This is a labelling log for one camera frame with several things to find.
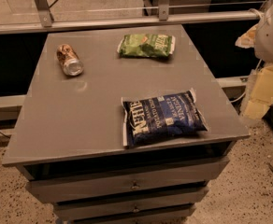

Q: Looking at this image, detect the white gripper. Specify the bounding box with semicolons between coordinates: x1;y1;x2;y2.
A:
235;3;273;63

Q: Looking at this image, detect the orange soda can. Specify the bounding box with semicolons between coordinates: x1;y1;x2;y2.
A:
56;44;83;77

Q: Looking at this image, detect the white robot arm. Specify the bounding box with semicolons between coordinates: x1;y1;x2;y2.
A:
235;3;273;119

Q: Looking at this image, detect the green chip bag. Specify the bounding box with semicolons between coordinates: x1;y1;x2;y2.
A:
117;34;176;58

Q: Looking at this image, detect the blue Kettle chip bag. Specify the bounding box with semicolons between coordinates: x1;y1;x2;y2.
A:
122;89;208;147

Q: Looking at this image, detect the grey drawer cabinet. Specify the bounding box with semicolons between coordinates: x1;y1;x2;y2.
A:
3;25;249;224

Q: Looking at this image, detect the white cable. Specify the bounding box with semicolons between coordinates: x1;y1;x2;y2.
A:
229;91;248;105

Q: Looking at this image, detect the metal railing frame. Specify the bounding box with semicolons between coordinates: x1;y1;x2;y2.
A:
0;0;273;34

